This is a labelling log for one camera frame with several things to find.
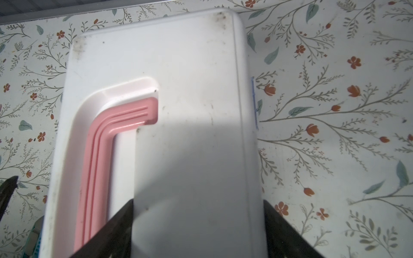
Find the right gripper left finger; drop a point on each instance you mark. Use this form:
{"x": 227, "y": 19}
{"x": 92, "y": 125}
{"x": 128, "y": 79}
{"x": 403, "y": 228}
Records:
{"x": 114, "y": 239}

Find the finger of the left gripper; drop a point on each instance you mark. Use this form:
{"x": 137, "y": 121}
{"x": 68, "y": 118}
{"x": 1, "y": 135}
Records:
{"x": 7, "y": 189}

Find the teal utility knife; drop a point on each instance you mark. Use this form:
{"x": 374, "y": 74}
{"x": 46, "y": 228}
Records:
{"x": 32, "y": 246}

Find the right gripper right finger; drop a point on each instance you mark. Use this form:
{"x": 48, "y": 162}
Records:
{"x": 283, "y": 241}

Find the white blue tool box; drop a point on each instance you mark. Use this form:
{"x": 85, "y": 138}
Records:
{"x": 160, "y": 113}

